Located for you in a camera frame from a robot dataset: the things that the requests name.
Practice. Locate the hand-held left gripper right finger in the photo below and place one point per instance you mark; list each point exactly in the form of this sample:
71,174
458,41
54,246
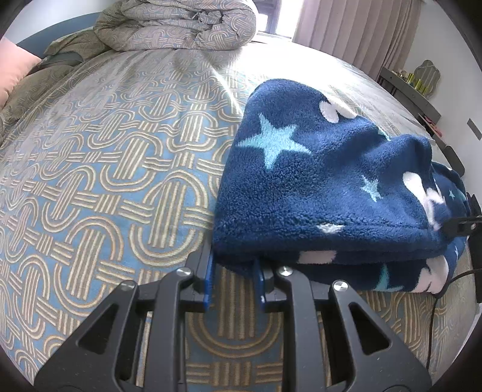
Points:
260,282

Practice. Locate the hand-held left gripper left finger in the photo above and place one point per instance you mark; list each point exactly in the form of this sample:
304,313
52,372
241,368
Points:
209,279

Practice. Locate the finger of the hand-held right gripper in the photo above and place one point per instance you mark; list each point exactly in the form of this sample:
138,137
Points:
474,205
461,225

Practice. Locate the navy star fleece blanket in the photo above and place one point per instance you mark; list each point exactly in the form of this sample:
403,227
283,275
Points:
320,181

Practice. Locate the dark chair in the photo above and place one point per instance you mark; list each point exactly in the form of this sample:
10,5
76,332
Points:
455,160

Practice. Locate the pink item on desk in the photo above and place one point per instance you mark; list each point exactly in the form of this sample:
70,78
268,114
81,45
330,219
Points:
432,124

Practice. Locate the grey desk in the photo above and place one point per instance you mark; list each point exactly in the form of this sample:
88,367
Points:
410,98

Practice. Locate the cloud-shaped mirror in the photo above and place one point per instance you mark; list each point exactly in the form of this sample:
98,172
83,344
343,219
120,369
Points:
427,75

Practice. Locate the yellow-green cup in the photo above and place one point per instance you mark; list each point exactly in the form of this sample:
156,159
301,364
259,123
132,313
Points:
410,78

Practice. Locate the bed with patterned bedsheet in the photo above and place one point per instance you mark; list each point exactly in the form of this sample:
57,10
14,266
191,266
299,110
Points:
113,169

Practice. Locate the beige curtain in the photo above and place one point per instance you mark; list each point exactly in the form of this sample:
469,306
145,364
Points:
357,34

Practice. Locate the grey folded duvet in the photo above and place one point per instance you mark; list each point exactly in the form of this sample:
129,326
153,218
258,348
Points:
177,26

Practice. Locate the dark-framed window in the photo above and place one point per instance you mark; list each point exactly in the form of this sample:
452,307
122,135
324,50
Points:
280,17

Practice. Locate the pink pillow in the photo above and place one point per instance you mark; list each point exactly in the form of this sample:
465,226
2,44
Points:
15,71

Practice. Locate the blue bed headboard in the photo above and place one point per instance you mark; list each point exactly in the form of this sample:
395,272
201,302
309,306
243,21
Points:
56,34

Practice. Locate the dark wall switch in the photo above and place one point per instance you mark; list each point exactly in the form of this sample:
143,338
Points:
475,129

